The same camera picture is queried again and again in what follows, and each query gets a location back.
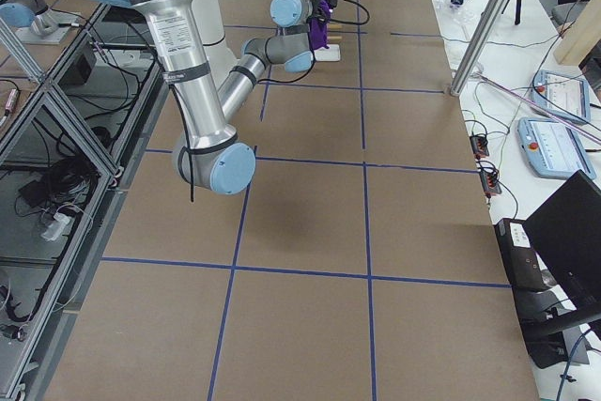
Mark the black monitor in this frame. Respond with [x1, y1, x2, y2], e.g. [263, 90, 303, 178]
[522, 170, 600, 339]

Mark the purple towel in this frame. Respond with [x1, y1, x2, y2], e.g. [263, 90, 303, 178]
[308, 0, 331, 51]

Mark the metal reacher grabber stick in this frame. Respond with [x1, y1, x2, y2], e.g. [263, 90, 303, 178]
[474, 74, 601, 145]

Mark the black tripod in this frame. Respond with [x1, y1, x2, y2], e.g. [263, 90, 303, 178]
[514, 0, 522, 25]

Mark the aluminium frame post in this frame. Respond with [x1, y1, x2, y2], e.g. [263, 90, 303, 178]
[450, 0, 508, 97]

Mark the far teach pendant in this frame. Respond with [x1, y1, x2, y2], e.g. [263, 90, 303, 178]
[530, 69, 591, 125]

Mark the black computer box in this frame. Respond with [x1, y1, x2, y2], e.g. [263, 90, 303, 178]
[494, 218, 590, 369]

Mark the white pedestal column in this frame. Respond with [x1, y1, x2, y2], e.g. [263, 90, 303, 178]
[192, 0, 236, 63]

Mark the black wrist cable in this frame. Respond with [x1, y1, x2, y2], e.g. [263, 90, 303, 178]
[328, 0, 371, 26]

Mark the white wooden towel rack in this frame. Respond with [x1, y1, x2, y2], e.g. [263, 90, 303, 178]
[314, 23, 343, 63]

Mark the near teach pendant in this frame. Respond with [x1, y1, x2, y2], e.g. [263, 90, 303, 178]
[517, 117, 597, 180]

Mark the wooden board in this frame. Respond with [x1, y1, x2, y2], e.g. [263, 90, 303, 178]
[554, 0, 600, 65]

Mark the teach pendant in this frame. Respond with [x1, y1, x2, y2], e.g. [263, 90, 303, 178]
[517, 117, 597, 180]
[530, 69, 591, 125]

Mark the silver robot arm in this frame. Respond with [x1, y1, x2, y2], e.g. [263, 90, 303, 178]
[95, 0, 314, 194]

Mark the small orange relay board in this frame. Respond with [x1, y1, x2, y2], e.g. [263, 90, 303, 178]
[470, 134, 489, 160]

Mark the aluminium frame cage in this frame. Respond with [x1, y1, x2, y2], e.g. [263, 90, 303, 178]
[1, 6, 166, 400]

